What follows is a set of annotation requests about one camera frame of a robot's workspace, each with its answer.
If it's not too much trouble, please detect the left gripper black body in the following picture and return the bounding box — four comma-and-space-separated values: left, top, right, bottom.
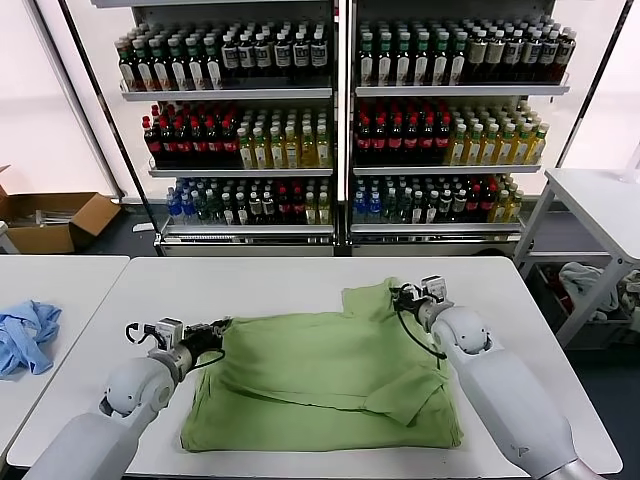
182, 324, 221, 354

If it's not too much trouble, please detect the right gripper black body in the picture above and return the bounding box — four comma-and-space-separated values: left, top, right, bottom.
397, 289, 426, 315

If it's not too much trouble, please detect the light green polo shirt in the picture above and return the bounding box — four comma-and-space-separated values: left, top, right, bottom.
179, 277, 466, 451

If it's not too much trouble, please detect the red-capped cola bottle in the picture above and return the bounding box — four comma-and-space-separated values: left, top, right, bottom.
418, 115, 436, 167
175, 118, 194, 169
434, 115, 451, 167
222, 118, 240, 169
207, 118, 225, 169
159, 118, 178, 169
143, 117, 162, 169
355, 115, 373, 167
387, 115, 405, 167
403, 115, 420, 167
191, 118, 209, 169
371, 115, 389, 167

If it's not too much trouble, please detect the yellow juice bottle green cap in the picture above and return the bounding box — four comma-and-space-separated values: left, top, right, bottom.
483, 124, 501, 168
237, 128, 256, 170
528, 124, 547, 166
318, 127, 333, 170
286, 127, 304, 170
467, 124, 485, 168
253, 128, 272, 170
514, 124, 532, 167
499, 124, 517, 168
270, 128, 288, 170
449, 124, 469, 168

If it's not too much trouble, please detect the black storage basket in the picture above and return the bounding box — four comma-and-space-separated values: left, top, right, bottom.
524, 262, 640, 346

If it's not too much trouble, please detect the grey crumpled cloth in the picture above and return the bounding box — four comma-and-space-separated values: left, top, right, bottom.
557, 262, 621, 321

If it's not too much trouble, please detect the open brown cardboard box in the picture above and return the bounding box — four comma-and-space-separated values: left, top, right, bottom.
0, 164, 123, 256

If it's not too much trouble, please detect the crumpled light blue garment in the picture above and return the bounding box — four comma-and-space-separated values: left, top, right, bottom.
0, 299, 64, 376

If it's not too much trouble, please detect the white packing material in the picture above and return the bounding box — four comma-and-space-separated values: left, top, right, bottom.
9, 208, 76, 231

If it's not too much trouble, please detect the grey beverage display shelf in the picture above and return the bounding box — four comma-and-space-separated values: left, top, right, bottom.
90, 0, 349, 259
339, 0, 571, 259

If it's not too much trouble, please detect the white side table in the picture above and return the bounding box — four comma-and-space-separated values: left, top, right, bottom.
512, 168, 640, 349

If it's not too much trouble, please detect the grey-green crumpled cloth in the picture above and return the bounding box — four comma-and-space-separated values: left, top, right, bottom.
617, 269, 640, 309

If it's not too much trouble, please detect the dark tea bottle white label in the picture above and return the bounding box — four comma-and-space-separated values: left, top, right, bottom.
375, 32, 394, 87
412, 32, 431, 87
430, 32, 450, 87
185, 40, 203, 93
168, 40, 186, 94
117, 42, 134, 94
203, 39, 222, 92
358, 32, 376, 87
133, 42, 151, 94
150, 42, 169, 94
448, 32, 468, 87
393, 32, 413, 87

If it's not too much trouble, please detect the dark bottle beige label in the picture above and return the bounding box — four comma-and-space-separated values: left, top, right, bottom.
486, 30, 505, 85
467, 30, 487, 85

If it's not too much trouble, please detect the dark bottle navy label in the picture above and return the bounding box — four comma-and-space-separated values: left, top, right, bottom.
221, 35, 239, 80
539, 30, 558, 85
522, 30, 541, 85
292, 33, 311, 79
237, 35, 256, 80
503, 30, 523, 85
273, 34, 292, 80
310, 33, 328, 79
254, 34, 273, 80
556, 29, 576, 85

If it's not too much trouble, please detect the translucent plastic stand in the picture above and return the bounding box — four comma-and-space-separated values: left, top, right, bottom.
617, 149, 640, 184

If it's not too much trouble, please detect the black slanted metal pole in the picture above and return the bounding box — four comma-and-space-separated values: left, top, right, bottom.
553, 0, 635, 170
57, 0, 164, 246

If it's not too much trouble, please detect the black left gripper cable loop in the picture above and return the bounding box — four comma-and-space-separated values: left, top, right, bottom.
192, 347, 227, 369

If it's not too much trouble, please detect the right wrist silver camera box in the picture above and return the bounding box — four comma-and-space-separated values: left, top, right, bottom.
421, 274, 449, 304

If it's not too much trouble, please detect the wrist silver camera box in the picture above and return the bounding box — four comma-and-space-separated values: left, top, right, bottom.
421, 274, 449, 304
154, 318, 184, 349

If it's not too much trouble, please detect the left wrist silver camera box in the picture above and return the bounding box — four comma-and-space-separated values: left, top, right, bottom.
154, 318, 184, 349

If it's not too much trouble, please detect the long black right arm cable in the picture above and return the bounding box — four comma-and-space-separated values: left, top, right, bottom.
394, 299, 449, 361

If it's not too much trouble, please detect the black cable white connector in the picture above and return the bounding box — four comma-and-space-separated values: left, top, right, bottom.
124, 322, 159, 346

